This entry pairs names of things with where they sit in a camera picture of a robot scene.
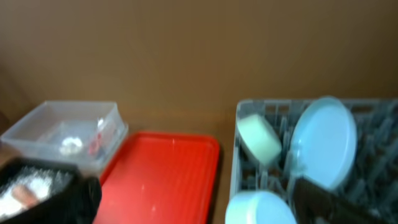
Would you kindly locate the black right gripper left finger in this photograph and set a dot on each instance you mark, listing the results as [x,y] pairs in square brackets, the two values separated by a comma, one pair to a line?
[78,203]

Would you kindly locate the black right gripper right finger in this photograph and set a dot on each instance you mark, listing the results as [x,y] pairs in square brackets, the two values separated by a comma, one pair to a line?
[311,202]

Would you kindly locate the light blue plate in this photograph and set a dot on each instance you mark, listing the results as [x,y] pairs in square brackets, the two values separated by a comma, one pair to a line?
[324,143]

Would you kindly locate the light blue bowl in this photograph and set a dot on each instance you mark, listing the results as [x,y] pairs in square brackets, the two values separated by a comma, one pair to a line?
[258,207]

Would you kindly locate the pale green bowl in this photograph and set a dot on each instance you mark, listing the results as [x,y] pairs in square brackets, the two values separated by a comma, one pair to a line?
[259,139]

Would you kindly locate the white tissue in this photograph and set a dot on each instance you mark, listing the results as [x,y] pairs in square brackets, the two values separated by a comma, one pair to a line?
[100,123]

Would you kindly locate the orange carrot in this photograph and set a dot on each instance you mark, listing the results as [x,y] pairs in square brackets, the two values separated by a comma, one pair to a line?
[24,196]

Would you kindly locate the red snack wrapper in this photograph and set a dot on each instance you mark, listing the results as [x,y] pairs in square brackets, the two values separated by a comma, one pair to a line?
[95,145]

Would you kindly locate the grey-blue dishwasher rack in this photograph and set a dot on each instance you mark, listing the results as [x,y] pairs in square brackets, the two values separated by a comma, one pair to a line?
[372,182]

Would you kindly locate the black tray bin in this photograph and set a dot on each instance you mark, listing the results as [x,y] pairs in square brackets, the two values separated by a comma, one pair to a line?
[16,164]

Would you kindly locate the clear plastic bin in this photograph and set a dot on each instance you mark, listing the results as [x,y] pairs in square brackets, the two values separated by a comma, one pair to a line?
[39,134]

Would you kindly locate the red plastic tray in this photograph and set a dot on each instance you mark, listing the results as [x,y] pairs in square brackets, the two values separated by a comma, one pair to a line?
[159,178]

